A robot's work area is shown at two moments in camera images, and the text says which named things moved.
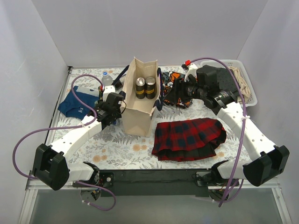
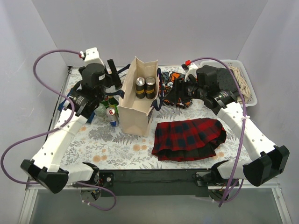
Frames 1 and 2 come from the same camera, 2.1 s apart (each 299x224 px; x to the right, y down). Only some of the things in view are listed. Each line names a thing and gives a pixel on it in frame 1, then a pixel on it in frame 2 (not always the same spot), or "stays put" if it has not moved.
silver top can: [140, 87] stays put
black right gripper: [182, 84] stays put
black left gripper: [111, 117] to [114, 73]
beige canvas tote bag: [137, 113] stays put
